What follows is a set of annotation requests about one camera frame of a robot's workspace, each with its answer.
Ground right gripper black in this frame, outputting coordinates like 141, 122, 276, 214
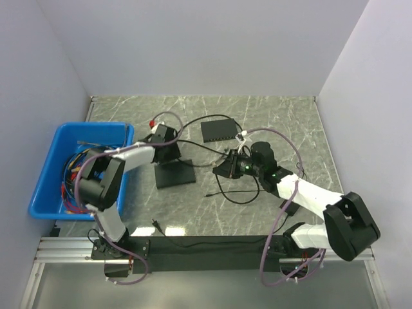
213, 149, 263, 180

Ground black network switch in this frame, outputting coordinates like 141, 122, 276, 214
154, 160, 196, 189
200, 118, 238, 143

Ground black ethernet cable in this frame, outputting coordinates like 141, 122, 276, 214
176, 114, 261, 205

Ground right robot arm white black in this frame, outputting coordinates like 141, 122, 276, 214
212, 142, 381, 261

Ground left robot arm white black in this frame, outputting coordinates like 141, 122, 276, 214
74, 123, 182, 259

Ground blue plastic bin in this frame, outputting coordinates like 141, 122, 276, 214
28, 122, 135, 221

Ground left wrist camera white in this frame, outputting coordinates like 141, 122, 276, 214
149, 120, 165, 131

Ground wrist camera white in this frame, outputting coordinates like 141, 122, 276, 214
149, 120, 165, 131
235, 130, 252, 147

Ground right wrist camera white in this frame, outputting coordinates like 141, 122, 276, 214
235, 130, 252, 147

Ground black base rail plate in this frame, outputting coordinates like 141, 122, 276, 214
89, 234, 323, 275

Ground bundle of coloured cables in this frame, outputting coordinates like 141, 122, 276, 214
59, 140, 120, 214

